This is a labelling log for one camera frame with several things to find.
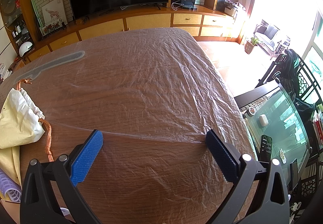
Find purple white plastic mesh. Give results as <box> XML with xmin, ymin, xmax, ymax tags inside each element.
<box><xmin>0</xmin><ymin>169</ymin><xmax>21</xmax><ymax>203</ymax></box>

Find black remote control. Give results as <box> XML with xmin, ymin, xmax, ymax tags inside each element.
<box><xmin>259</xmin><ymin>134</ymin><xmax>272</xmax><ymax>162</ymax></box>

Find glass top side table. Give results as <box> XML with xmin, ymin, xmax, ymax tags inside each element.
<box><xmin>239</xmin><ymin>81</ymin><xmax>311</xmax><ymax>186</ymax></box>

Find white earbuds case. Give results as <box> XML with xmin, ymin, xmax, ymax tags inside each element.
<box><xmin>258</xmin><ymin>114</ymin><xmax>269</xmax><ymax>127</ymax></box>

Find white dome lamp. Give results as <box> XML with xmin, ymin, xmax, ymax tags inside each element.
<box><xmin>19</xmin><ymin>41</ymin><xmax>33</xmax><ymax>57</ymax></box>

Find small potted plant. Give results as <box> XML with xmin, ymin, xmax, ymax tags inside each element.
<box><xmin>244</xmin><ymin>37</ymin><xmax>259</xmax><ymax>54</ymax></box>

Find long wooden tv cabinet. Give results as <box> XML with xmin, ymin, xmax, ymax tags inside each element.
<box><xmin>9</xmin><ymin>6</ymin><xmax>245</xmax><ymax>70</ymax></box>

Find white horse picture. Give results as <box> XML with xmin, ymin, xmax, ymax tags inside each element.
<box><xmin>42</xmin><ymin>0</ymin><xmax>68</xmax><ymax>25</ymax></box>

